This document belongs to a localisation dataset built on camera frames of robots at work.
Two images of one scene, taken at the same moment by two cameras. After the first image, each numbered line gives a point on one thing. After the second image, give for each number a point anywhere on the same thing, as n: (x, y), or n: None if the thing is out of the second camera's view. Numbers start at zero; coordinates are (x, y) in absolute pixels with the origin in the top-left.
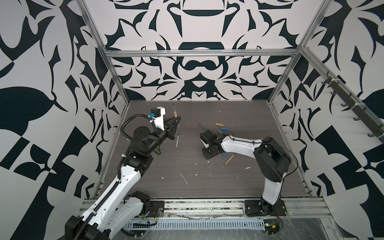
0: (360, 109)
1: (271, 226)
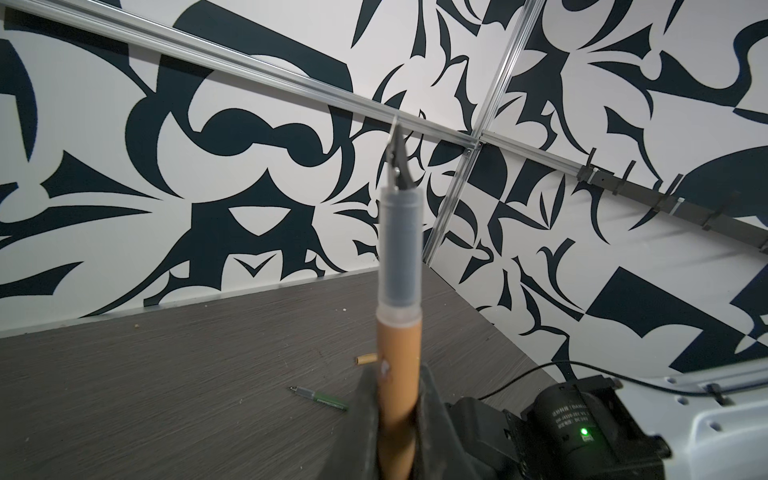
0: (748, 232)
1: None
